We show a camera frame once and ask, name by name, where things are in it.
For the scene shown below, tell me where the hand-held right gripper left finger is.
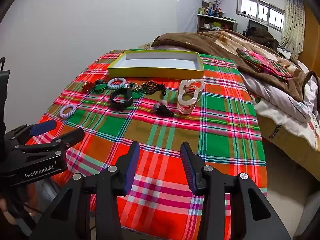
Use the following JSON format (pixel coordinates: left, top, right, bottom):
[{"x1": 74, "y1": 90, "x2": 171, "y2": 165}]
[{"x1": 29, "y1": 141, "x2": 140, "y2": 240}]

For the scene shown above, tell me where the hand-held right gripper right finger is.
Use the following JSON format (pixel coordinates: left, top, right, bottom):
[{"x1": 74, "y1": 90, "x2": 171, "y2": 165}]
[{"x1": 180, "y1": 141, "x2": 292, "y2": 240}]

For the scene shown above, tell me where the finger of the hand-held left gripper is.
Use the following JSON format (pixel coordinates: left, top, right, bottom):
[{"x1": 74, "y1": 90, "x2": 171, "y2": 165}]
[
  {"x1": 15, "y1": 127, "x2": 85, "y2": 157},
  {"x1": 6, "y1": 119, "x2": 57, "y2": 145}
]

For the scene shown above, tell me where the lavender spiral hair tie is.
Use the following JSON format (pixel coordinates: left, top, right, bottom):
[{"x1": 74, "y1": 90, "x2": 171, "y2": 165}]
[{"x1": 59, "y1": 104, "x2": 77, "y2": 119}]

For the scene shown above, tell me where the red bead bracelet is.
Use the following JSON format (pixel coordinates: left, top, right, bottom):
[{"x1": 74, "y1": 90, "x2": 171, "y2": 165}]
[{"x1": 82, "y1": 81, "x2": 97, "y2": 92}]

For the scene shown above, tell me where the black wristband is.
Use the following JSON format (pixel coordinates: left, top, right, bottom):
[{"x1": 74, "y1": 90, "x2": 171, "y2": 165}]
[{"x1": 110, "y1": 88, "x2": 134, "y2": 112}]

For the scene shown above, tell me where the black pearl hair clip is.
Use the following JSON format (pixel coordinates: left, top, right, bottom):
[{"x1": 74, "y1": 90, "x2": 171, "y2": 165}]
[{"x1": 152, "y1": 100, "x2": 174, "y2": 117}]

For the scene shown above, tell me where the dark beaded necklace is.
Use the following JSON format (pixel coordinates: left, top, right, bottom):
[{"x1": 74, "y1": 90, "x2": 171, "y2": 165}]
[{"x1": 127, "y1": 80, "x2": 167, "y2": 97}]

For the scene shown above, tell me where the white tray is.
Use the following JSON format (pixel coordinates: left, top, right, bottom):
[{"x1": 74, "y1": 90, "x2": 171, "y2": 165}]
[{"x1": 107, "y1": 50, "x2": 204, "y2": 80}]

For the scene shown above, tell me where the person's left hand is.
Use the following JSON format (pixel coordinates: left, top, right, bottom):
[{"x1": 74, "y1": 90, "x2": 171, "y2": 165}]
[{"x1": 0, "y1": 198, "x2": 15, "y2": 227}]

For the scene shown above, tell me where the red green plaid cloth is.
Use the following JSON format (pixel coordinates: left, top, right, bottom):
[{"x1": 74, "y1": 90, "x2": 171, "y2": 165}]
[{"x1": 25, "y1": 49, "x2": 268, "y2": 240}]

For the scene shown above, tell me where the tan bed base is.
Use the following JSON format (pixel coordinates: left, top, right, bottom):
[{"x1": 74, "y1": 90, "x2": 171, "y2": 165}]
[{"x1": 260, "y1": 115, "x2": 320, "y2": 174}]

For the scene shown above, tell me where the white quilt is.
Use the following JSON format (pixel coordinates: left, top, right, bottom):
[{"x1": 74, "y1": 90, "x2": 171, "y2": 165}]
[{"x1": 241, "y1": 75, "x2": 320, "y2": 152}]

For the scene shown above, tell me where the brown plush blanket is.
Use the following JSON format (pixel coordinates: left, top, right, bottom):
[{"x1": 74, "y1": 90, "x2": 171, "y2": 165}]
[{"x1": 151, "y1": 29, "x2": 320, "y2": 103}]

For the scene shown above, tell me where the folded plaid cloth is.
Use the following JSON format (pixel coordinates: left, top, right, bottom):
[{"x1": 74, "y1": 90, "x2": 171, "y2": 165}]
[{"x1": 236, "y1": 48, "x2": 293, "y2": 79}]

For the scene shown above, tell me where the wooden shelf unit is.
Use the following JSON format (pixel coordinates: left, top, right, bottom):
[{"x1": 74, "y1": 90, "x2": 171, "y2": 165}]
[{"x1": 197, "y1": 14, "x2": 238, "y2": 33}]

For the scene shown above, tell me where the dark brown jacket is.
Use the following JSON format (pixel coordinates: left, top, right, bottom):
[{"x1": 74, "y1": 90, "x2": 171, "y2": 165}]
[{"x1": 244, "y1": 19, "x2": 279, "y2": 50}]

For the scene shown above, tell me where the cluster of bottles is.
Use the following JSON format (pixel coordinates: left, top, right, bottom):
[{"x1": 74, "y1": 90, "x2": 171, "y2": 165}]
[{"x1": 199, "y1": 0, "x2": 225, "y2": 18}]

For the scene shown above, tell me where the barred window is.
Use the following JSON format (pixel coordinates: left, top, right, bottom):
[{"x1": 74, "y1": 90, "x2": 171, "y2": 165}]
[{"x1": 236, "y1": 0, "x2": 285, "y2": 33}]

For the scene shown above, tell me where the spotted cream curtain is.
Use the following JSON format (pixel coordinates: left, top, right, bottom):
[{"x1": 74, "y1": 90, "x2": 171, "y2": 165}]
[{"x1": 279, "y1": 0, "x2": 305, "y2": 55}]

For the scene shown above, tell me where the wooden wardrobe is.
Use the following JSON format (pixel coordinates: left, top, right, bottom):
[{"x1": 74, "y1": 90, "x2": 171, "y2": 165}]
[{"x1": 299, "y1": 4, "x2": 320, "y2": 73}]

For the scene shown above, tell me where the black elastic hair tie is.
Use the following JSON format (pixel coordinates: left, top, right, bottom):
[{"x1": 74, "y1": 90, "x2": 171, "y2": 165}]
[{"x1": 91, "y1": 79, "x2": 109, "y2": 94}]

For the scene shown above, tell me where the white spiral hair tie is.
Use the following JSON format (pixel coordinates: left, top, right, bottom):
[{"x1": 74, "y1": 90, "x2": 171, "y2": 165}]
[{"x1": 107, "y1": 77, "x2": 127, "y2": 90}]

